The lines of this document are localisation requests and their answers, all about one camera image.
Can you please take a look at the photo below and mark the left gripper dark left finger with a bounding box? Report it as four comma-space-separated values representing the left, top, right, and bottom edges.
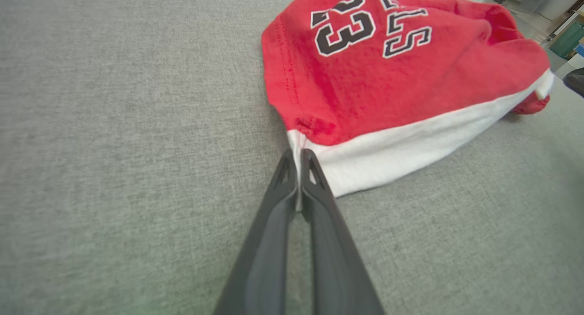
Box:
214, 149, 299, 315

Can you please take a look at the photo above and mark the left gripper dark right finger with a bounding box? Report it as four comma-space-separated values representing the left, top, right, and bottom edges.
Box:
299, 149, 386, 315

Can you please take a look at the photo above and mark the red and white jersey shirt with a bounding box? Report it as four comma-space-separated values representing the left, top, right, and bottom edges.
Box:
261, 0, 556, 198

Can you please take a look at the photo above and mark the green cardboard box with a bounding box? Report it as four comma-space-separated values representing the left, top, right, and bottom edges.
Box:
550, 21, 584, 60

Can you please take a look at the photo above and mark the grey fabric sofa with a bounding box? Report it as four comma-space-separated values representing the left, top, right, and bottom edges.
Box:
0, 0, 584, 315

